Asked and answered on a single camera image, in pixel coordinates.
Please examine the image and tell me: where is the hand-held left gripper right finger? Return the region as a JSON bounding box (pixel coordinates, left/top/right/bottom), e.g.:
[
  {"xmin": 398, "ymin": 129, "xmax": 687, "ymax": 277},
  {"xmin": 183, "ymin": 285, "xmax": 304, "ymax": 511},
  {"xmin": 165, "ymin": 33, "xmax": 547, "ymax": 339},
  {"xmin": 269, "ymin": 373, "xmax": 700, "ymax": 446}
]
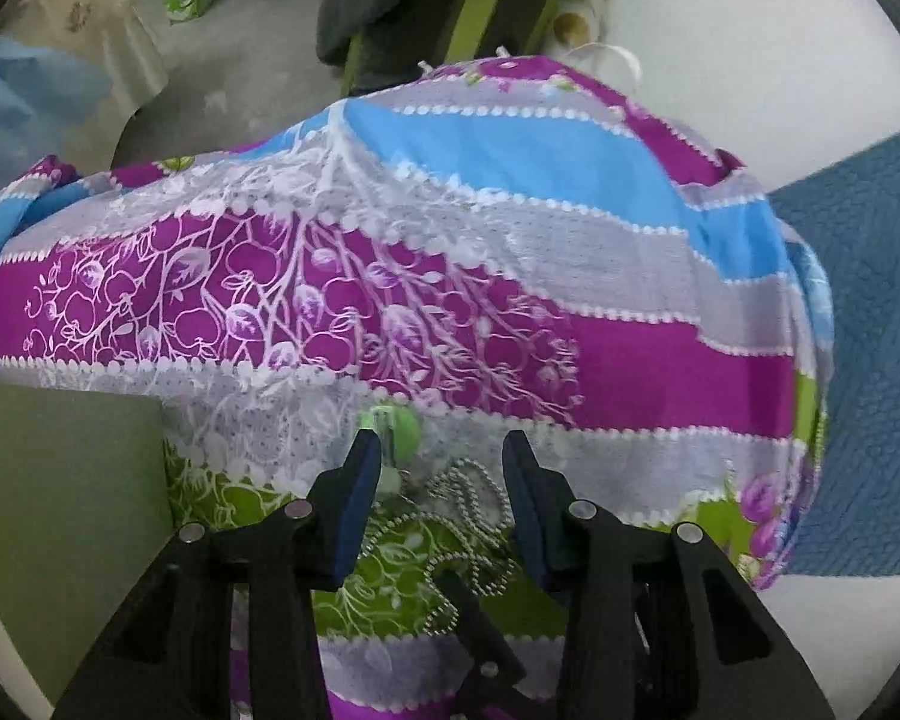
[{"xmin": 501, "ymin": 431, "xmax": 841, "ymax": 720}]

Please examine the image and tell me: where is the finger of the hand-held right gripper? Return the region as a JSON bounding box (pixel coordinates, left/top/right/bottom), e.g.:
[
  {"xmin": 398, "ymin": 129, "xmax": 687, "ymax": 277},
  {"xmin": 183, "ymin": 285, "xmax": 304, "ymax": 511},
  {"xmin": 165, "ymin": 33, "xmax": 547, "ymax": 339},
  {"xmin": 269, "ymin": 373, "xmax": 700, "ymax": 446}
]
[{"xmin": 435, "ymin": 570, "xmax": 563, "ymax": 720}]

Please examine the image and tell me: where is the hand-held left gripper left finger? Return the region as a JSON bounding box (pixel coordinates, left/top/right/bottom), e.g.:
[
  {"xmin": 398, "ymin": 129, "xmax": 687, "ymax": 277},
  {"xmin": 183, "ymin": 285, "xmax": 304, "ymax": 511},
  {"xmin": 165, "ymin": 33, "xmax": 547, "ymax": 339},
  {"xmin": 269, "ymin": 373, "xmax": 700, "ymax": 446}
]
[{"xmin": 49, "ymin": 429, "xmax": 383, "ymax": 720}]

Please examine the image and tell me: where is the silver ball chain necklace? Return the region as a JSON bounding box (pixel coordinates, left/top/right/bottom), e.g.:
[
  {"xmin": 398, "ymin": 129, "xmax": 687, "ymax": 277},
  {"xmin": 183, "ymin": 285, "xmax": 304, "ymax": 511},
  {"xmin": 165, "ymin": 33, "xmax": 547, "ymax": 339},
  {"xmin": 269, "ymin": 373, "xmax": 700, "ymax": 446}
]
[{"xmin": 360, "ymin": 457, "xmax": 524, "ymax": 637}]

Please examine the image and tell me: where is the black bead bracelet green charm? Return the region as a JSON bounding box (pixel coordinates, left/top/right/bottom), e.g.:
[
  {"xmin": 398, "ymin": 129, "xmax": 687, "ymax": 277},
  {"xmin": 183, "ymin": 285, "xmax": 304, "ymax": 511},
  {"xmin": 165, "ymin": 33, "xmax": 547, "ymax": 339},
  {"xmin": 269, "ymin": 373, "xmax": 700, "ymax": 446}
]
[{"xmin": 360, "ymin": 405, "xmax": 425, "ymax": 497}]

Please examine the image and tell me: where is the white cardboard box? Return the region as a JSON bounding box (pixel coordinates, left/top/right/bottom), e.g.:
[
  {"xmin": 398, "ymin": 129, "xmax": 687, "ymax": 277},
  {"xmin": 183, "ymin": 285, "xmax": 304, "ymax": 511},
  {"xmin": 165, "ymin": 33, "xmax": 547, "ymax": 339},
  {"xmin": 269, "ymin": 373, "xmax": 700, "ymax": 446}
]
[{"xmin": 0, "ymin": 379, "xmax": 177, "ymax": 691}]

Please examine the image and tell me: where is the purple green striped floral cloth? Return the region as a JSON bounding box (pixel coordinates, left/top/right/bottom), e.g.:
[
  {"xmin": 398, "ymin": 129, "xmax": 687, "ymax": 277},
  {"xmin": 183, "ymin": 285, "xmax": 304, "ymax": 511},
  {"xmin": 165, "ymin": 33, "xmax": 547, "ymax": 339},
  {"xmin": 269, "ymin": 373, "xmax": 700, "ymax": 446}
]
[{"xmin": 0, "ymin": 52, "xmax": 835, "ymax": 720}]

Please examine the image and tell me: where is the blue quilted blanket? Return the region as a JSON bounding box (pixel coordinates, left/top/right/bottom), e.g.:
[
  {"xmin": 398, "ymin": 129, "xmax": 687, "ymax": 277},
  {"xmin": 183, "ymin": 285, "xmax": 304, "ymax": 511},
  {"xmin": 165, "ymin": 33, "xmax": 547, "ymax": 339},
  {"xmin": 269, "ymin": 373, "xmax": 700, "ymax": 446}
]
[{"xmin": 769, "ymin": 116, "xmax": 900, "ymax": 582}]

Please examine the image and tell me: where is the fruit print cushion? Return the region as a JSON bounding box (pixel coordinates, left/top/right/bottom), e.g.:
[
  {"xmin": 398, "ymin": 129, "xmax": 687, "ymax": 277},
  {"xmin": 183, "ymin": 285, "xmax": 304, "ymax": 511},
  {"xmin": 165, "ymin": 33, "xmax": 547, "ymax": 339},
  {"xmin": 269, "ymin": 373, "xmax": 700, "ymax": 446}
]
[{"xmin": 551, "ymin": 0, "xmax": 610, "ymax": 55}]

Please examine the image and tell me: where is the light blue cloth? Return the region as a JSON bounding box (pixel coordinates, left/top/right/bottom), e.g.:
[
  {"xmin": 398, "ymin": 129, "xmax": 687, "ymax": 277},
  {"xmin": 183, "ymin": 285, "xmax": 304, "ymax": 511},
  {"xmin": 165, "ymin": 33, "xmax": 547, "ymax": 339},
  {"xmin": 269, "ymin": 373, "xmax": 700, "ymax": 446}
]
[{"xmin": 0, "ymin": 34, "xmax": 115, "ymax": 201}]

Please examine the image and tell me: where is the cream floral cloth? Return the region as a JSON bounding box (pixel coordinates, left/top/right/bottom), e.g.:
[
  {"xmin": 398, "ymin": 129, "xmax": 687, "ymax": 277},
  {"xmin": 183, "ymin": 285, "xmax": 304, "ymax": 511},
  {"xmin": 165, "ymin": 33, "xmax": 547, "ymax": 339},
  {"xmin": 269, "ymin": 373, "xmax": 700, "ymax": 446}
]
[{"xmin": 24, "ymin": 0, "xmax": 170, "ymax": 137}]

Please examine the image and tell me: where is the white cable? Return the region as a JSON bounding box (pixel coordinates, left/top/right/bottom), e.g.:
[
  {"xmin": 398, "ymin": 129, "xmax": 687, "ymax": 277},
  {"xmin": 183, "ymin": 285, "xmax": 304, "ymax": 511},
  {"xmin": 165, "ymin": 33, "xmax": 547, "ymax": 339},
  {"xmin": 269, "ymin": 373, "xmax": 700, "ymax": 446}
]
[{"xmin": 568, "ymin": 41, "xmax": 644, "ymax": 85}]

